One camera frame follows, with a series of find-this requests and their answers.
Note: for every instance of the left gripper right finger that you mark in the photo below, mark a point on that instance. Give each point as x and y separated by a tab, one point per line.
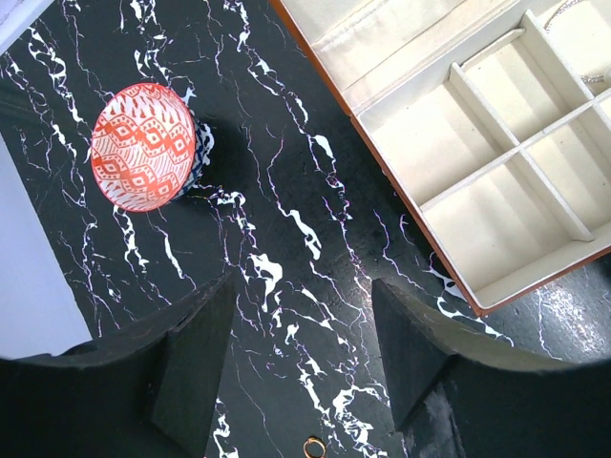
455	392

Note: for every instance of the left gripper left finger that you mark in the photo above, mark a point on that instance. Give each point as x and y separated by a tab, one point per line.
147	390

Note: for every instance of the brown open jewelry box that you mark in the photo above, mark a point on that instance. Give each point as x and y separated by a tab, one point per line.
491	119

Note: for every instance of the red patterned bowl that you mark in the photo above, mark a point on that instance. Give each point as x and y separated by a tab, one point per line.
147	148

